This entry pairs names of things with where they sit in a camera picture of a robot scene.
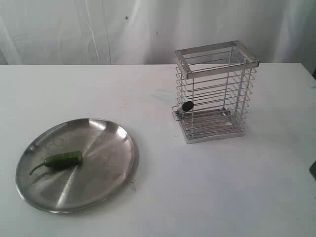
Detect black handled knife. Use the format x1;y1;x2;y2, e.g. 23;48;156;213
173;101;231;116

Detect green cucumber with stem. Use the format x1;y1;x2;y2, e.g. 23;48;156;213
29;151;83;175

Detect round steel plate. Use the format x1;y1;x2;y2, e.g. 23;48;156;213
15;118;138;213

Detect white backdrop curtain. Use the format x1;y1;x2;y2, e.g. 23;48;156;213
0;0;316;70

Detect wire metal utensil rack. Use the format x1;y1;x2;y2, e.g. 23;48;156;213
172;40;260;144

